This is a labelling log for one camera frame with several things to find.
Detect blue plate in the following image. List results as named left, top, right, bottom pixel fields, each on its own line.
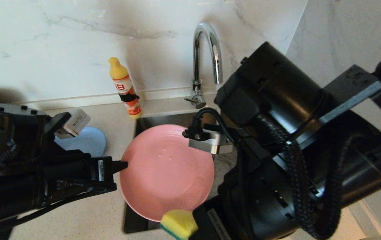
left=54, top=126, right=107, bottom=158

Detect large pink plate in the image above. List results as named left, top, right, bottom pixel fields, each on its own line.
left=120, top=124, right=215, bottom=222

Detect yellow-capped dish soap bottle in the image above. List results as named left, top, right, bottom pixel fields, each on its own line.
left=108, top=57, right=143, bottom=119

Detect yellow fish-shaped sponge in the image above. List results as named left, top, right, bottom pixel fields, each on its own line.
left=160, top=209, right=199, bottom=240

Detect stainless steel sink basin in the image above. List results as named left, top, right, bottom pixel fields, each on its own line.
left=122, top=112, right=237, bottom=234

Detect chrome gooseneck faucet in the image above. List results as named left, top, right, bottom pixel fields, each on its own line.
left=184, top=22, right=223, bottom=109

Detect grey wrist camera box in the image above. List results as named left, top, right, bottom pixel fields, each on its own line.
left=55, top=108, right=92, bottom=140
left=188, top=128, right=233, bottom=155

